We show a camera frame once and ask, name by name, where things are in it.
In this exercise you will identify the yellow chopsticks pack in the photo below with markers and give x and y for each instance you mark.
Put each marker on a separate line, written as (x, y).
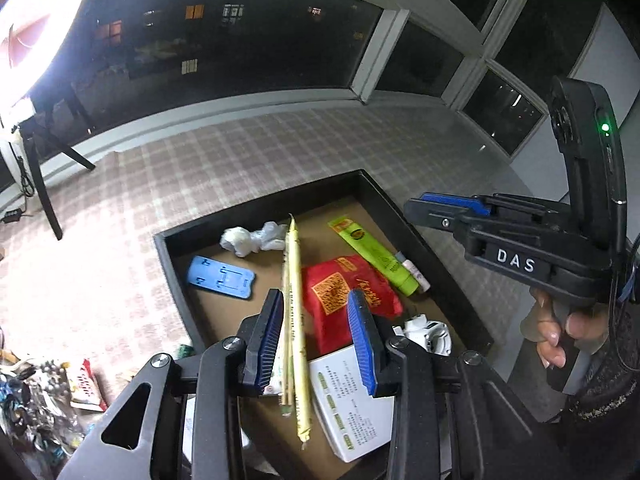
(299, 320)

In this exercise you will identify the white round plastic device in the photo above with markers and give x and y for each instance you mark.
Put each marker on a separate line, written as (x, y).
(425, 335)

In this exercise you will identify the black tray container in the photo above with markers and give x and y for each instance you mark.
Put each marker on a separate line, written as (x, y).
(320, 240)

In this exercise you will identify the wooden chopsticks pair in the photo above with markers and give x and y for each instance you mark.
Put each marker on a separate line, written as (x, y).
(287, 310)

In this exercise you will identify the green tube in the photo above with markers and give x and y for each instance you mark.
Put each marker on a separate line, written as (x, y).
(370, 250)

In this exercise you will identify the person's right forearm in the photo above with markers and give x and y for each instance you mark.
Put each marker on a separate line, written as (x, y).
(610, 400)

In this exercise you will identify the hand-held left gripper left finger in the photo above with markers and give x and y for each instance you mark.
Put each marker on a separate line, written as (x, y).
(265, 340)

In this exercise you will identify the person's right hand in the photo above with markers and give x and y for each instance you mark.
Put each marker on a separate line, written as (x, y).
(550, 335)

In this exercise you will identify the white box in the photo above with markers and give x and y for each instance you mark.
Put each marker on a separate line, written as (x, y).
(345, 410)

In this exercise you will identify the red and white packet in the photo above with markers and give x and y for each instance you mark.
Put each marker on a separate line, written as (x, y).
(87, 385)

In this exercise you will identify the blue plastic phone stand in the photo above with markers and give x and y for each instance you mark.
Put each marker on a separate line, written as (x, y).
(220, 280)

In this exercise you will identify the heap of mixed small clutter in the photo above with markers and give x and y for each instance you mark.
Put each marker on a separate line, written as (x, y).
(35, 400)

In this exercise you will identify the red snack bag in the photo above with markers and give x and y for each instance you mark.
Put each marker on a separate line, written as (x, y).
(330, 305)

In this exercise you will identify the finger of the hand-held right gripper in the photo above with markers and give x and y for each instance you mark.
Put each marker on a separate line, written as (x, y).
(450, 199)
(435, 216)

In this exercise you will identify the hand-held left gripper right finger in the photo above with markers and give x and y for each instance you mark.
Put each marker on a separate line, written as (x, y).
(362, 340)

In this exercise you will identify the white window frame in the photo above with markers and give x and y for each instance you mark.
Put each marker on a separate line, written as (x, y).
(380, 50)

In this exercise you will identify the white tissue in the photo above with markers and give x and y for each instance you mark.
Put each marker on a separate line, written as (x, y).
(245, 240)

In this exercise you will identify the small pink white tube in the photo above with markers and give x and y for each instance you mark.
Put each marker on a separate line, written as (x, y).
(416, 275)

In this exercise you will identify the black power strip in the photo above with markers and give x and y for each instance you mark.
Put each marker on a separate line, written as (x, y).
(11, 216)

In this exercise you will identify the black tripod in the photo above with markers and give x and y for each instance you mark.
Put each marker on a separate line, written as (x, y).
(45, 185)

